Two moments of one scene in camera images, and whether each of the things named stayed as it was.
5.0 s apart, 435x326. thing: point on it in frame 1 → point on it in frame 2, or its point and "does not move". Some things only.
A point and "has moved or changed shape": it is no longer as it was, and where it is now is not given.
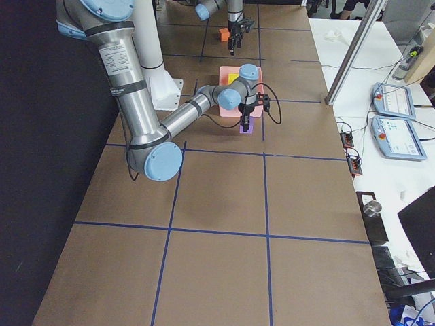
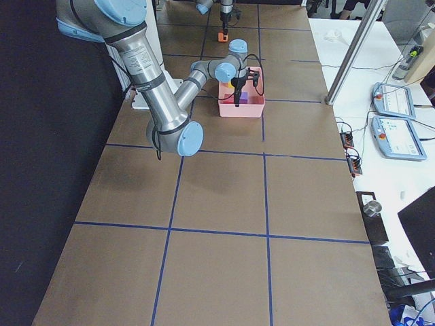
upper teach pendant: [393, 100] does not move
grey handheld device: [407, 64] does not move
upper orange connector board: [346, 139] does not move
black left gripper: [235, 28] → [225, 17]
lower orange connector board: [355, 165] does not move
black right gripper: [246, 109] → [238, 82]
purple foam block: [250, 130] has moved or changed shape
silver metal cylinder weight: [373, 208] does not move
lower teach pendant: [396, 138] does not move
